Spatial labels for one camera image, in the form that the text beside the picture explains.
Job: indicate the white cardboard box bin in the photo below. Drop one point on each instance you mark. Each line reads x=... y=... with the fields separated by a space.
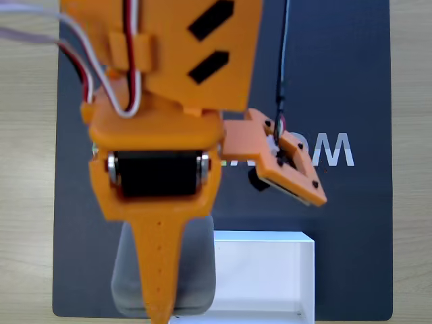
x=263 y=270

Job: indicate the white red black servo lead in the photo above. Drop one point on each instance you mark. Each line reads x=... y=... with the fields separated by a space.
x=129 y=17

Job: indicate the orange mounted camera module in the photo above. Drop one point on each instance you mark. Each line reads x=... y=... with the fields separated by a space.
x=243 y=138

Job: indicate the grey square rounded case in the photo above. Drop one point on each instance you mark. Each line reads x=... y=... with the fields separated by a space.
x=197 y=270

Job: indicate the dark mat with WOWROBO print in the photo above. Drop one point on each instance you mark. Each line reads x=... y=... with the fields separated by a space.
x=354 y=67

